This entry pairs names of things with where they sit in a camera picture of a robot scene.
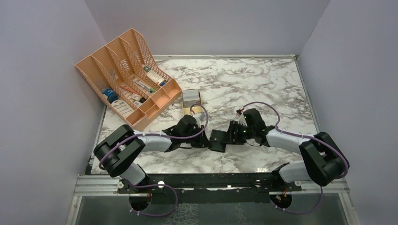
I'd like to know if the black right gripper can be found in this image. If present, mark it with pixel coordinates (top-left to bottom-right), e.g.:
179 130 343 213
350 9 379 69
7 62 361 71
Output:
221 120 255 145

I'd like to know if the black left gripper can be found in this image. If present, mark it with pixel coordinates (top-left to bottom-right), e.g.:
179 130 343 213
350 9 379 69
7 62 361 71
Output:
181 125 212 148

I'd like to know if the black leather card holder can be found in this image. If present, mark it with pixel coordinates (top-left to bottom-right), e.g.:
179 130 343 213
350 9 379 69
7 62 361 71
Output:
208 129 227 153

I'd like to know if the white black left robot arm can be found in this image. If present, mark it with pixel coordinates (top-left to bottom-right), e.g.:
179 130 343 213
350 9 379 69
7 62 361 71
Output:
93 115 210 193

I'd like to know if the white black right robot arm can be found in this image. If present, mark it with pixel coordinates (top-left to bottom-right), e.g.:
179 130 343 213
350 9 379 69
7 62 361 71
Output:
222 109 349 191

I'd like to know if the beige card tray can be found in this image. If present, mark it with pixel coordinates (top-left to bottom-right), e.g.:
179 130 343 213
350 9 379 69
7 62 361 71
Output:
182 89 204 115

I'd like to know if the white label card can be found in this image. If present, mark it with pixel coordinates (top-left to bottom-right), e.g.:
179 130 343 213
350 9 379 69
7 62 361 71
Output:
111 100 134 120

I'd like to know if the white glue stick box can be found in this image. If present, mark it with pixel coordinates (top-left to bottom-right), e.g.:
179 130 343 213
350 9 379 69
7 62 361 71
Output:
141 64 167 86

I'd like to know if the orange pen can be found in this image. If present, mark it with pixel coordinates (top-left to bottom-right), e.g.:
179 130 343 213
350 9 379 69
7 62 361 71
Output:
118 84 140 95

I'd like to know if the orange plastic desk organizer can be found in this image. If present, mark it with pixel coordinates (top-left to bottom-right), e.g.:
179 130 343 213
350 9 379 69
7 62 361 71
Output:
76 28 182 131

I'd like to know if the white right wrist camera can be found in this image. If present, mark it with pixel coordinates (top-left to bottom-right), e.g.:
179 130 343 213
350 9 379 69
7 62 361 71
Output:
236 108 247 126

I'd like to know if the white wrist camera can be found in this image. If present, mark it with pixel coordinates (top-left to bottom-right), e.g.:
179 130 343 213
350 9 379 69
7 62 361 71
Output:
190 111 206 124
236 108 247 126

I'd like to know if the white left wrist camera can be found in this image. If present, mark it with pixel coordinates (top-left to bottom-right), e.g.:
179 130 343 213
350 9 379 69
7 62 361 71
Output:
190 111 206 124

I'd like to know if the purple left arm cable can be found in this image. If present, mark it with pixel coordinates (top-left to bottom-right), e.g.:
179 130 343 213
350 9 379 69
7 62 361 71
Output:
98 104 209 170

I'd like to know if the black mounting base rail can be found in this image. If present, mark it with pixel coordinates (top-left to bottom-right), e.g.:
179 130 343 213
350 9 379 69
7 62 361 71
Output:
117 172 301 204

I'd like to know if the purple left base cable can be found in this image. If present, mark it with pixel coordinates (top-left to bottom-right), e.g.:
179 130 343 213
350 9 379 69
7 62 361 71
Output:
128 184 180 218

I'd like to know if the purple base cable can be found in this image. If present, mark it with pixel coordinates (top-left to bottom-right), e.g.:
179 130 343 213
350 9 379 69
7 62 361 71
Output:
269 186 325 215
128 184 180 218

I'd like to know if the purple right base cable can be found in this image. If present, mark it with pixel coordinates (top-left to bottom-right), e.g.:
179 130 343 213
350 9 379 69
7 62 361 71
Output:
269 186 325 215

